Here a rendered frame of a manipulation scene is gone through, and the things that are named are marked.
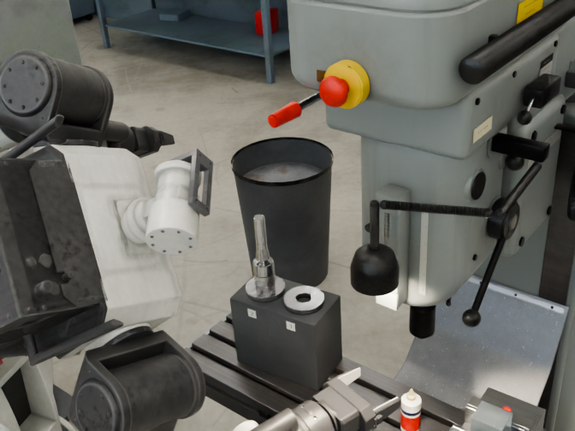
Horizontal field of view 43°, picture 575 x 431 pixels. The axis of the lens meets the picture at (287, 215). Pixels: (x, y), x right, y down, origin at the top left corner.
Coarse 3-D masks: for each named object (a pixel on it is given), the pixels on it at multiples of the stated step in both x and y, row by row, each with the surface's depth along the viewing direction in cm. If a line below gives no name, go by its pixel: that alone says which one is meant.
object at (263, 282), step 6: (258, 270) 160; (264, 270) 160; (270, 270) 160; (258, 276) 161; (264, 276) 160; (270, 276) 161; (258, 282) 162; (264, 282) 161; (270, 282) 162; (258, 288) 162; (264, 288) 162; (270, 288) 162
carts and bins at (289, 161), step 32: (256, 160) 356; (288, 160) 360; (320, 160) 351; (256, 192) 322; (288, 192) 319; (320, 192) 327; (288, 224) 328; (320, 224) 337; (288, 256) 338; (320, 256) 347
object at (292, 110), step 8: (312, 96) 105; (288, 104) 102; (296, 104) 102; (304, 104) 103; (280, 112) 100; (288, 112) 100; (296, 112) 101; (272, 120) 99; (280, 120) 99; (288, 120) 101
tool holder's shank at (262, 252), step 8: (256, 216) 156; (256, 224) 155; (264, 224) 156; (256, 232) 156; (264, 232) 156; (256, 240) 158; (264, 240) 157; (256, 248) 159; (264, 248) 158; (256, 256) 160; (264, 256) 159
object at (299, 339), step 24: (240, 288) 166; (288, 288) 165; (312, 288) 163; (240, 312) 164; (264, 312) 160; (288, 312) 158; (312, 312) 157; (336, 312) 162; (240, 336) 168; (264, 336) 163; (288, 336) 159; (312, 336) 155; (336, 336) 165; (240, 360) 172; (264, 360) 167; (288, 360) 163; (312, 360) 159; (336, 360) 168; (312, 384) 163
